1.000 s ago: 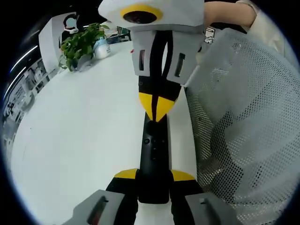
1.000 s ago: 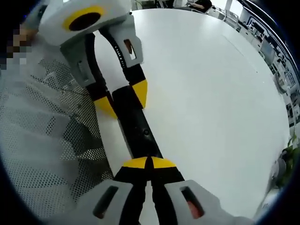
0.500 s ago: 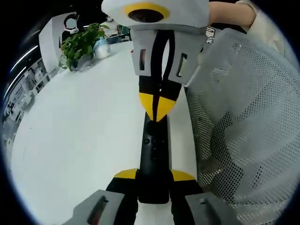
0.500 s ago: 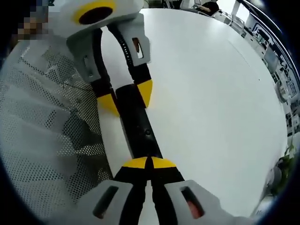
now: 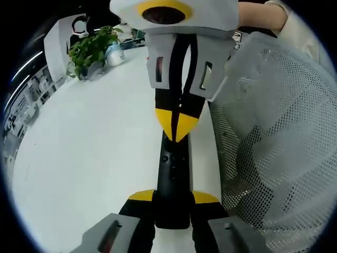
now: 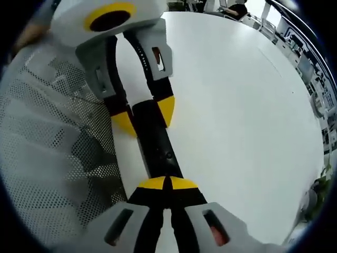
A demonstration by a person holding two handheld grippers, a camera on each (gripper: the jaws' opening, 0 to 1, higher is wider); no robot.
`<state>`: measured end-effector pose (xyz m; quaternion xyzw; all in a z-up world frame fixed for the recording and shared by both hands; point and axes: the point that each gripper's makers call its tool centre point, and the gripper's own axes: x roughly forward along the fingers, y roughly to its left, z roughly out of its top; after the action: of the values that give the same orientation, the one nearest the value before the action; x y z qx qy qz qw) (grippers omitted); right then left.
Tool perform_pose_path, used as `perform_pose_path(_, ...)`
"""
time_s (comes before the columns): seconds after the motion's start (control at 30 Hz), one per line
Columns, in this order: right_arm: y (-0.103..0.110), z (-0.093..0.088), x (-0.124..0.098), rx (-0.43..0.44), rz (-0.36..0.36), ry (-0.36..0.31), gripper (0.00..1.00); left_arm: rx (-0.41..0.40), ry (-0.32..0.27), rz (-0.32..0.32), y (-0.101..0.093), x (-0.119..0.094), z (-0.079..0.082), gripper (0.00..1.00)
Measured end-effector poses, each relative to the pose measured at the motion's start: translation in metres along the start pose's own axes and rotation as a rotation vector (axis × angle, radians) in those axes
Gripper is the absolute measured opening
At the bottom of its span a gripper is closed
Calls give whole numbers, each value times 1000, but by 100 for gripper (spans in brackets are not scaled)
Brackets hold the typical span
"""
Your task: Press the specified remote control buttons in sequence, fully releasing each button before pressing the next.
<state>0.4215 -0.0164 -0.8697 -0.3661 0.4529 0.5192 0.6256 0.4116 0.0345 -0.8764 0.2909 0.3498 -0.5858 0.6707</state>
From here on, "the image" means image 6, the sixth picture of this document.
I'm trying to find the green potted plant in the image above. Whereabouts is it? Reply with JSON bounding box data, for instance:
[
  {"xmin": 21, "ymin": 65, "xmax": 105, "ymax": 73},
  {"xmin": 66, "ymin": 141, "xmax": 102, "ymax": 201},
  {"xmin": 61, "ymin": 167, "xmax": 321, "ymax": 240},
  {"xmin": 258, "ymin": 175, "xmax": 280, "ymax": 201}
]
[{"xmin": 312, "ymin": 162, "xmax": 333, "ymax": 210}]

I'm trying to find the white low cabinet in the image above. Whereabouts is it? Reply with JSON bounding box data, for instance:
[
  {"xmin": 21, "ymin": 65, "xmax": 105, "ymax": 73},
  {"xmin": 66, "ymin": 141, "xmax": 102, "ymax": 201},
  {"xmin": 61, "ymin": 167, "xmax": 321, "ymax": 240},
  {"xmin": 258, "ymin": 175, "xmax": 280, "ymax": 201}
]
[{"xmin": 273, "ymin": 31, "xmax": 300, "ymax": 63}]

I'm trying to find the person's white mesh shirt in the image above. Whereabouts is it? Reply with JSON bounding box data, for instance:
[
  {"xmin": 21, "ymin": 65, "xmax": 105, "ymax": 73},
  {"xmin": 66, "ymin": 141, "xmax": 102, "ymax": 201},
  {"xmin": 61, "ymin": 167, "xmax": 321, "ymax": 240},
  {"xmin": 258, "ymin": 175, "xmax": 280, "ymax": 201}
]
[{"xmin": 0, "ymin": 34, "xmax": 130, "ymax": 243}]

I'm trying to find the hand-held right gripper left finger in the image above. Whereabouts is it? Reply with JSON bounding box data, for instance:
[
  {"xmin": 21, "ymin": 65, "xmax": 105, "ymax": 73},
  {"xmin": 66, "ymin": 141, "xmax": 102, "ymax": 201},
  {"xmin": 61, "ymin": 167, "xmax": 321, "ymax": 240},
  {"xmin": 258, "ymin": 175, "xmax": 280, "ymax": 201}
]
[{"xmin": 84, "ymin": 176, "xmax": 169, "ymax": 253}]

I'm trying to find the black remote control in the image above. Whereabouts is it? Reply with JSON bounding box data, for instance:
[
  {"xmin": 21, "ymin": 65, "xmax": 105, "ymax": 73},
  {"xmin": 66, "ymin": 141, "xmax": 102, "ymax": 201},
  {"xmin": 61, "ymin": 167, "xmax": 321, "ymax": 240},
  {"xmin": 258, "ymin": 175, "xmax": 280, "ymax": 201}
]
[{"xmin": 131, "ymin": 100, "xmax": 184, "ymax": 180}]

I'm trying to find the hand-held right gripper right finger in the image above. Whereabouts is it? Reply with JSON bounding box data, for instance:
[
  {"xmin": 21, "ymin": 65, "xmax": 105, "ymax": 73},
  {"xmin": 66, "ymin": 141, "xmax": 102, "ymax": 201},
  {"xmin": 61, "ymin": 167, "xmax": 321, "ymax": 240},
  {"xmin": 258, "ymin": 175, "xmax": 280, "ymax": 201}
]
[{"xmin": 168, "ymin": 176, "xmax": 285, "ymax": 253}]

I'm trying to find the grey tilted panel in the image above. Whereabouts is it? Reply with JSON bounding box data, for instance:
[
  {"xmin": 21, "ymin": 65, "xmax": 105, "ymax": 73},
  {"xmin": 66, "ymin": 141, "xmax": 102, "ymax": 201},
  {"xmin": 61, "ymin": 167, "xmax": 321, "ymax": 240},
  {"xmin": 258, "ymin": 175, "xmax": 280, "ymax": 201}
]
[{"xmin": 297, "ymin": 54, "xmax": 314, "ymax": 80}]

